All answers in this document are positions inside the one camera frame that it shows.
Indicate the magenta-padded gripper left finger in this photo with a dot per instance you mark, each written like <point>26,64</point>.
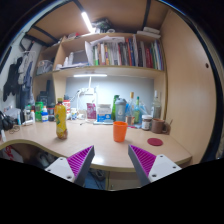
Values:
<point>78,163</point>

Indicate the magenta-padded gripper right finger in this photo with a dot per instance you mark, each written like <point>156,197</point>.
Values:
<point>145,161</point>

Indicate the yellow drink bottle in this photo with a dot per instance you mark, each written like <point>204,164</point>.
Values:
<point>60,120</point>

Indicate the red round coaster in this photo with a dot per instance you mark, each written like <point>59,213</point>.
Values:
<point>155,141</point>

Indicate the brown mug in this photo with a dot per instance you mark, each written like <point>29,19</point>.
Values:
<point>158,125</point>

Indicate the dark jar white lid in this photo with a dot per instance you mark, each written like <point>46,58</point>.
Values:
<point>146,122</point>

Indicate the orange plastic cup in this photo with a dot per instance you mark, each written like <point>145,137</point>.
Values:
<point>120,131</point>

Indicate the green glass bottle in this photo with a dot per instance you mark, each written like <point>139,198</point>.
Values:
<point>137,111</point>

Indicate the pink pouch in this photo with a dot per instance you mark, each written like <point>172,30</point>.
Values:
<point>91,111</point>

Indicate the blue white carton box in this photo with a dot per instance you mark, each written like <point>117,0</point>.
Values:
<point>104,113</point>

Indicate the clear glass bottle yellow cap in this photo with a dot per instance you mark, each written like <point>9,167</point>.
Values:
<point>131,106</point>

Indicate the white canister red lid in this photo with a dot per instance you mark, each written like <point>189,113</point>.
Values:
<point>66,106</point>

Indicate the white bottle blue label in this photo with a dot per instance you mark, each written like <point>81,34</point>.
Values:
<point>44,115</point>

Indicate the green canister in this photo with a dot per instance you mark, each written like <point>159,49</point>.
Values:
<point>39,111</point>

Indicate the tall green bottle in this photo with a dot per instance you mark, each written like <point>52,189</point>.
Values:
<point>114,103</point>

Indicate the black bag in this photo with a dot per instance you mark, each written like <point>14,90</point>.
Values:
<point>5,122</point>

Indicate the white bar desk lamp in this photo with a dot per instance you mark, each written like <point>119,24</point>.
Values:
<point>90,75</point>

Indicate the wooden shelf unit with books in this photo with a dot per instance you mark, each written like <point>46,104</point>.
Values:
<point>110,70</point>

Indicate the grey blue hanging clothes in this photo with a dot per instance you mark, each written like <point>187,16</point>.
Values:
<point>27,73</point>

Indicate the dark hanging jacket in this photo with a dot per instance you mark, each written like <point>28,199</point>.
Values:
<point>11,80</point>

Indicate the ceiling tube light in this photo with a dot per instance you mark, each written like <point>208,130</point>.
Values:
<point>87,21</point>

